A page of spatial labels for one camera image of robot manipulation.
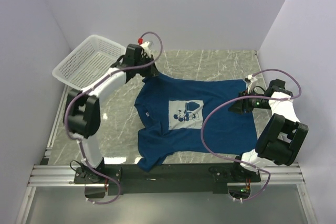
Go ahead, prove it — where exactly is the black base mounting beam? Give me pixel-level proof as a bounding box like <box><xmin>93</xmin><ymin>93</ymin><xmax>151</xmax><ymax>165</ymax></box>
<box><xmin>73</xmin><ymin>163</ymin><xmax>261</xmax><ymax>198</ymax></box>

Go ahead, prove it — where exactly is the purple cable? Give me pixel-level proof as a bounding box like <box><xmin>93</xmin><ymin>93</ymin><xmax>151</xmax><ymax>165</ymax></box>
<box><xmin>64</xmin><ymin>31</ymin><xmax>163</xmax><ymax>206</ymax></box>
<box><xmin>201</xmin><ymin>68</ymin><xmax>302</xmax><ymax>202</ymax></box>

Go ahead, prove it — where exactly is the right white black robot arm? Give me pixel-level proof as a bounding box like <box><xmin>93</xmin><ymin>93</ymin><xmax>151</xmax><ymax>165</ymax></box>
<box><xmin>228</xmin><ymin>77</ymin><xmax>309</xmax><ymax>182</ymax></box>

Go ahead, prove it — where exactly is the blue mickey mouse t-shirt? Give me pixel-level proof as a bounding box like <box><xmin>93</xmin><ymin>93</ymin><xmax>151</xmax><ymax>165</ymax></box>
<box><xmin>134</xmin><ymin>74</ymin><xmax>257</xmax><ymax>172</ymax></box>

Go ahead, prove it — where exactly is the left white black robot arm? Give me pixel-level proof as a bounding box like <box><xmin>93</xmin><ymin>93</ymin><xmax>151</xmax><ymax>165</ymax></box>
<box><xmin>64</xmin><ymin>41</ymin><xmax>159</xmax><ymax>183</ymax></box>

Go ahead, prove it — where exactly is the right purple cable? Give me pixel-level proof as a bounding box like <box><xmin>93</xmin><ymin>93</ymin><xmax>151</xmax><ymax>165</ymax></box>
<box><xmin>201</xmin><ymin>68</ymin><xmax>302</xmax><ymax>202</ymax></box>

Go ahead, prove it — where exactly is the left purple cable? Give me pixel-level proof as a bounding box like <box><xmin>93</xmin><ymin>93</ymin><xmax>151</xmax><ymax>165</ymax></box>
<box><xmin>64</xmin><ymin>31</ymin><xmax>163</xmax><ymax>206</ymax></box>

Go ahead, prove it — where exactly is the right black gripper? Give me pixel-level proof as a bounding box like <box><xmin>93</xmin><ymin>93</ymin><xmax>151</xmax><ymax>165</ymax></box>
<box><xmin>228</xmin><ymin>87</ymin><xmax>271</xmax><ymax>115</ymax></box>

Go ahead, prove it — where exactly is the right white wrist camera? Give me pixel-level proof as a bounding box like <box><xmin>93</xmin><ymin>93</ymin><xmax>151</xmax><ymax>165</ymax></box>
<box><xmin>244</xmin><ymin>74</ymin><xmax>257</xmax><ymax>94</ymax></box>

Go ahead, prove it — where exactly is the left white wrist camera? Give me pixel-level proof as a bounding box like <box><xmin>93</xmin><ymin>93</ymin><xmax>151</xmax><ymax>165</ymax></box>
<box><xmin>138</xmin><ymin>38</ymin><xmax>153</xmax><ymax>54</ymax></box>

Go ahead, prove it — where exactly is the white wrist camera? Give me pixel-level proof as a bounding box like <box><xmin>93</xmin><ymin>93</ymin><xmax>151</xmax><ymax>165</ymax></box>
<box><xmin>138</xmin><ymin>38</ymin><xmax>153</xmax><ymax>54</ymax></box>
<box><xmin>244</xmin><ymin>74</ymin><xmax>257</xmax><ymax>94</ymax></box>

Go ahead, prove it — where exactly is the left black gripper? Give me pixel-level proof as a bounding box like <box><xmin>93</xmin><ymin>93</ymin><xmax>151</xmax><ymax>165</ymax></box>
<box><xmin>135</xmin><ymin>55</ymin><xmax>161</xmax><ymax>78</ymax></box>

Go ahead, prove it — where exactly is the white plastic mesh basket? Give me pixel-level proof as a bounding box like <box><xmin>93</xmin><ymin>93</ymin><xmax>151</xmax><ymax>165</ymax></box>
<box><xmin>52</xmin><ymin>35</ymin><xmax>126</xmax><ymax>92</ymax></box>

